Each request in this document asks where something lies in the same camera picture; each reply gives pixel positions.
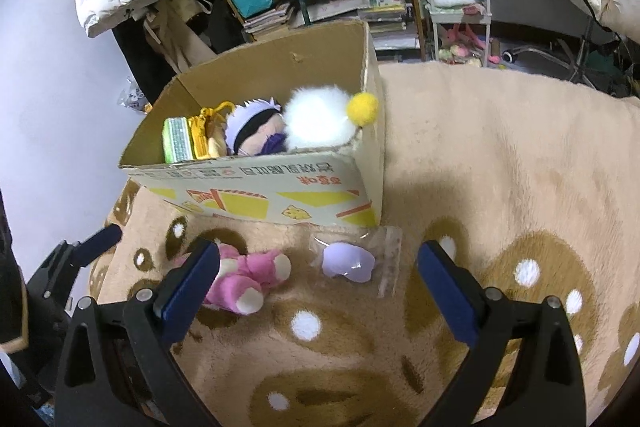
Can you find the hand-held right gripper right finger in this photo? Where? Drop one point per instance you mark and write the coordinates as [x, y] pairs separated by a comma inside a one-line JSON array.
[[447, 292]]

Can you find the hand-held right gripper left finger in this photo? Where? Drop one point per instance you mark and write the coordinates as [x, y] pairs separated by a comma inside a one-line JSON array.
[[190, 292]]

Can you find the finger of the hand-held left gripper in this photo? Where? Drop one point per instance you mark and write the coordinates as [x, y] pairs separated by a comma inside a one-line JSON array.
[[102, 241]]

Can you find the pink plush toy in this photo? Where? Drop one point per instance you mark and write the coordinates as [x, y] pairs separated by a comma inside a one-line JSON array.
[[245, 277]]

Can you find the purple item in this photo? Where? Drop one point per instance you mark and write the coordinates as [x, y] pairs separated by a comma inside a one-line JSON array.
[[345, 264]]

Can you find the green tissue packet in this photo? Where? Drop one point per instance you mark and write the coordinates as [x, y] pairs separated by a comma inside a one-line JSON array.
[[179, 139]]

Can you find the printed cardboard box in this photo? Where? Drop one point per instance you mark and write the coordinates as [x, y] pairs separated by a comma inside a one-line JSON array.
[[280, 202]]

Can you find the yellow bear plush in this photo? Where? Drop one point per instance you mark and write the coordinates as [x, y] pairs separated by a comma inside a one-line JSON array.
[[200, 132]]

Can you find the white-haired plush doll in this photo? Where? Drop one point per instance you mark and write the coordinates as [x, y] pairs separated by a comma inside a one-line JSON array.
[[250, 127]]

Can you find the white pompom with yellow ball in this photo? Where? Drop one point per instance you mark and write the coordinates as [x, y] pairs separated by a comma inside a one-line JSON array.
[[315, 117]]

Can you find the beige butterfly blanket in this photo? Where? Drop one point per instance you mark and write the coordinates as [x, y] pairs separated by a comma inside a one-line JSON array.
[[500, 157]]

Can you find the plastic bag with toys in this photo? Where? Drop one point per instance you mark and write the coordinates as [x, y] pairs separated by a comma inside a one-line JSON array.
[[131, 96]]

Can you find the black coat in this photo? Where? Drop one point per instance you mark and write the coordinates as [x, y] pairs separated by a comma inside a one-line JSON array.
[[145, 57]]

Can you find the pile of small toys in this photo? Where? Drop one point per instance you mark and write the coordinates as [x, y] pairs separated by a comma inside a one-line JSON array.
[[465, 49]]

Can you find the metal stand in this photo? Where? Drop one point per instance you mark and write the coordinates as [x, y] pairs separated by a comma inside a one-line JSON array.
[[580, 62]]

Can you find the stack of books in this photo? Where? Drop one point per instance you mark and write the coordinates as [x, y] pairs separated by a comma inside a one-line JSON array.
[[270, 19]]

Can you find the stack of papers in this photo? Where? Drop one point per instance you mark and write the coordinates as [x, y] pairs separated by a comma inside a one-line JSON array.
[[385, 14]]

